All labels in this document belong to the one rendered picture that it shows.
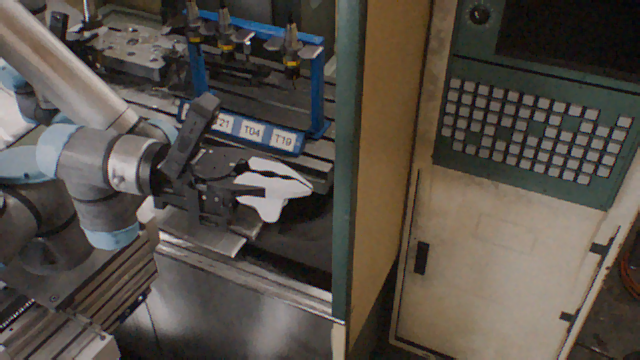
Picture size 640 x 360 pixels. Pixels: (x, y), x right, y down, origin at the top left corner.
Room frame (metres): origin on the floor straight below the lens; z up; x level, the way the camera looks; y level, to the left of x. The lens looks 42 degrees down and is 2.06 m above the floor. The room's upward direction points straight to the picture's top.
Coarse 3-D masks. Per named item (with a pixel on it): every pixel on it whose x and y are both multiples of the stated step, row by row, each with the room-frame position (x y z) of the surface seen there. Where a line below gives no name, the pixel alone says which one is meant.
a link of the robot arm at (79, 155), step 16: (48, 128) 0.63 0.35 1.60; (64, 128) 0.63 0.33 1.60; (80, 128) 0.63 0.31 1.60; (48, 144) 0.61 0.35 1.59; (64, 144) 0.60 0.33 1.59; (80, 144) 0.60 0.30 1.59; (96, 144) 0.60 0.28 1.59; (112, 144) 0.60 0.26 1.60; (48, 160) 0.60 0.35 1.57; (64, 160) 0.59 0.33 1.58; (80, 160) 0.59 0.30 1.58; (96, 160) 0.58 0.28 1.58; (64, 176) 0.59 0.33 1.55; (80, 176) 0.58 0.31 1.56; (96, 176) 0.57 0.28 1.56; (80, 192) 0.58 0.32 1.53; (96, 192) 0.59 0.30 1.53; (112, 192) 0.60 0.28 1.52
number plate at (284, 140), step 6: (276, 132) 1.49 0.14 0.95; (282, 132) 1.48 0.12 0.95; (276, 138) 1.47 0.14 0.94; (282, 138) 1.47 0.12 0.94; (288, 138) 1.46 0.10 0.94; (294, 138) 1.46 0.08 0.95; (270, 144) 1.46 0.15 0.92; (276, 144) 1.46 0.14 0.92; (282, 144) 1.46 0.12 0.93; (288, 144) 1.45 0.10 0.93; (288, 150) 1.44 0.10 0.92
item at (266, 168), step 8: (248, 160) 0.58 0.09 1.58; (256, 160) 0.58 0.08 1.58; (264, 160) 0.58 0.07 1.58; (248, 168) 0.58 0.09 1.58; (256, 168) 0.57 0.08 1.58; (264, 168) 0.57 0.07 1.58; (272, 168) 0.57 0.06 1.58; (280, 168) 0.57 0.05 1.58; (288, 168) 0.57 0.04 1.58; (264, 176) 0.56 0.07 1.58; (272, 176) 0.56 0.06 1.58; (280, 176) 0.55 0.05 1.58; (288, 176) 0.55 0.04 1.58; (296, 176) 0.55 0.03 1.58
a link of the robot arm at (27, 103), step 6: (18, 96) 1.41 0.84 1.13; (24, 96) 1.41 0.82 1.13; (30, 96) 1.42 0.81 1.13; (18, 102) 1.42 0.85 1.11; (24, 102) 1.41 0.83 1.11; (30, 102) 1.40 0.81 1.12; (36, 102) 1.40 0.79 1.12; (24, 108) 1.40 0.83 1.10; (30, 108) 1.39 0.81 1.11; (24, 114) 1.41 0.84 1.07; (30, 114) 1.39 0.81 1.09; (24, 120) 1.41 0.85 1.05; (30, 120) 1.41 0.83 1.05; (36, 120) 1.41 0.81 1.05
